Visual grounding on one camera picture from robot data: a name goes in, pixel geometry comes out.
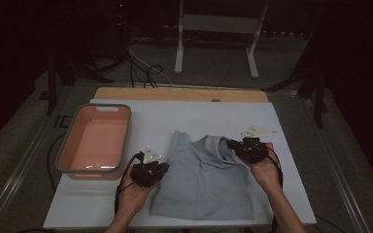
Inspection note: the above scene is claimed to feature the black cable on floor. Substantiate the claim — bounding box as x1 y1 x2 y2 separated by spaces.
47 132 67 192

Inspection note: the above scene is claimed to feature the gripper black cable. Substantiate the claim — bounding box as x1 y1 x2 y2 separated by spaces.
265 150 285 233
114 150 145 216

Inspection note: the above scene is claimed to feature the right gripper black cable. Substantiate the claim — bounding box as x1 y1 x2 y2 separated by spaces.
265 150 285 233

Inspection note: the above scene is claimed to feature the light blue knit shirt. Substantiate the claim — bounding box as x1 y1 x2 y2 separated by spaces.
149 129 255 221

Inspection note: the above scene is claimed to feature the pink plastic basin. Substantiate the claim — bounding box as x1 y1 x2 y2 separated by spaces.
54 102 133 182

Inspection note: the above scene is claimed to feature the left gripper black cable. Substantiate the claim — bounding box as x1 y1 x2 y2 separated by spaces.
114 150 145 216

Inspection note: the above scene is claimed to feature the person's left hand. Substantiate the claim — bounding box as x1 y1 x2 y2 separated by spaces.
118 168 160 212

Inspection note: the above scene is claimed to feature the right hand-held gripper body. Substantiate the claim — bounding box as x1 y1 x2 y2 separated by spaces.
236 126 278 164

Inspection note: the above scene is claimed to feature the bundle of floor cables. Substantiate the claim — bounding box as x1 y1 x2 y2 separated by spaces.
127 45 173 89

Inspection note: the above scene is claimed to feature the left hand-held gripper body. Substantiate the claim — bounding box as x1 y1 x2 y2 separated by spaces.
129 145 170 188

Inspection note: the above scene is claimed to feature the black floor stand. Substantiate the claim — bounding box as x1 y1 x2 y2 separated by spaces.
261 67 330 129
38 54 115 117

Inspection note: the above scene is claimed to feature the white metal stand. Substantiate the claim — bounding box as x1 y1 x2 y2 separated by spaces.
174 0 270 80

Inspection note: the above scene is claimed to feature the person's right hand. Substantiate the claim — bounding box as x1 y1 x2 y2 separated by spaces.
244 144 285 192

